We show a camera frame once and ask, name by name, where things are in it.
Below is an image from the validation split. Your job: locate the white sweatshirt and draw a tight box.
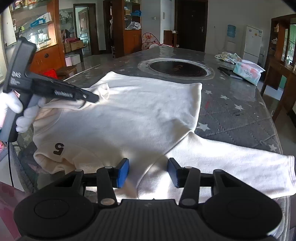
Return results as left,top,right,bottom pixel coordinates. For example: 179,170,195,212
33,72,295,200

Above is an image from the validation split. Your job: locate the pink folding fan chair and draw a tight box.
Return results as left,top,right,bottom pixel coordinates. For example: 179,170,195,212
142,33,173,51

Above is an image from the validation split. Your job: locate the white gloved left hand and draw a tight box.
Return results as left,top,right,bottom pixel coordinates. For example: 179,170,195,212
1,91,46,133

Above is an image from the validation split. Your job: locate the red plastic stool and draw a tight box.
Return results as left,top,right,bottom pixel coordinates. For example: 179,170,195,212
42,69,58,79

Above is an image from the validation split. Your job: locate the cardboard boxes stack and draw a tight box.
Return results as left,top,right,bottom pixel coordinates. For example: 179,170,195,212
64,39,84,53

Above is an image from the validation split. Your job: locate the wooden shelf cabinet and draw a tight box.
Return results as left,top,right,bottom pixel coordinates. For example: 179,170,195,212
103,0,142,58

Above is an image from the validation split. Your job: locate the grey star tablecloth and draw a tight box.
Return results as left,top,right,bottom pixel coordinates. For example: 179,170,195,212
16,47,283,193

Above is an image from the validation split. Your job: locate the round black table inset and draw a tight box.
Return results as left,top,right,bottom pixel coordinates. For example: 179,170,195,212
149,61,207,77

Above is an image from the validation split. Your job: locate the tissue box pack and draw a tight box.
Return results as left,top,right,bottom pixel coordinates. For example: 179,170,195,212
233,60,265,86

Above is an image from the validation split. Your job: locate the dark entrance door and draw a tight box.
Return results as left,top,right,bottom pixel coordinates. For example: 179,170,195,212
175,0,208,52

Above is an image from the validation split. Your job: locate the water dispenser with blue bottle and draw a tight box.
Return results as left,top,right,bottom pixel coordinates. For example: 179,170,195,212
225,25,236,53

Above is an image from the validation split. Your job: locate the dark wooden side table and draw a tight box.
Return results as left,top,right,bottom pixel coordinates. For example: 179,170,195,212
260,55,296,121

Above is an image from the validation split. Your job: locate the white refrigerator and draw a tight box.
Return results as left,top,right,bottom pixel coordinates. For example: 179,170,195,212
242,26,263,64

